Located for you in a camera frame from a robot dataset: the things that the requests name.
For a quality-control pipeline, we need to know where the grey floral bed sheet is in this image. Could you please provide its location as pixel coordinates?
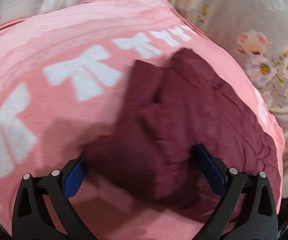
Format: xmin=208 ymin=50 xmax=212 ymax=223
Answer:
xmin=154 ymin=0 xmax=288 ymax=199

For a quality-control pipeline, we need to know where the maroon puffer jacket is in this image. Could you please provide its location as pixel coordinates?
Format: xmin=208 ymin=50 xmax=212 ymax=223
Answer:
xmin=81 ymin=47 xmax=284 ymax=227

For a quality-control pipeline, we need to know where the pink blanket with white bows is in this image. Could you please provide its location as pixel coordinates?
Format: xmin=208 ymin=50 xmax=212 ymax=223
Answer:
xmin=0 ymin=0 xmax=287 ymax=240

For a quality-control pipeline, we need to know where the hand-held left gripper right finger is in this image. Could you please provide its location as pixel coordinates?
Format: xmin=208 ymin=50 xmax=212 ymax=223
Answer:
xmin=191 ymin=144 xmax=278 ymax=240

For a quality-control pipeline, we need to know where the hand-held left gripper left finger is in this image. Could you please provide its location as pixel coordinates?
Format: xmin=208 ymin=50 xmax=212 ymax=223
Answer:
xmin=12 ymin=153 xmax=94 ymax=240

